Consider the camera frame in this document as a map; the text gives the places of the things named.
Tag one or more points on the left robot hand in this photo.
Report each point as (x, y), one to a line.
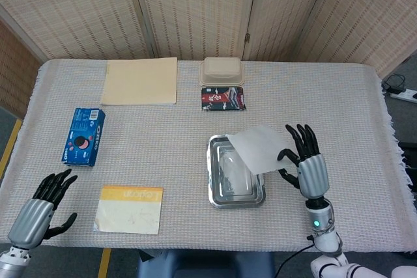
(39, 208)

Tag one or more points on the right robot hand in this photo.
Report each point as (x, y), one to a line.
(307, 167)

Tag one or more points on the white paper sheet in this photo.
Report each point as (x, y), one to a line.
(260, 151)

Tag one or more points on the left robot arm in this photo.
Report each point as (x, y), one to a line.
(14, 260)

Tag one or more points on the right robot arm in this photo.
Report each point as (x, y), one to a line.
(329, 245)

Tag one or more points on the stainless steel rectangular tray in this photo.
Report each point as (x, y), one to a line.
(228, 180)

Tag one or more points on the beige manila paper folder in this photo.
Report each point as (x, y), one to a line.
(140, 81)

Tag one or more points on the blue Oreo cookie box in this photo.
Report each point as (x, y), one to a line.
(85, 136)

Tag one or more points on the yellow white Lexicon book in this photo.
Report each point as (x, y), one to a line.
(130, 209)

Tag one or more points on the dark patterned flat box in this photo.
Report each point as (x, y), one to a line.
(223, 98)

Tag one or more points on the white power strip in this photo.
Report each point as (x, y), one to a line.
(404, 94)

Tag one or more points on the white woven tablecloth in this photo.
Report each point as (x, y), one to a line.
(182, 147)

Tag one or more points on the beige plastic food container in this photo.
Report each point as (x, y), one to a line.
(223, 71)

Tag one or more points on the woven bamboo folding screen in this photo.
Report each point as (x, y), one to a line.
(202, 8)

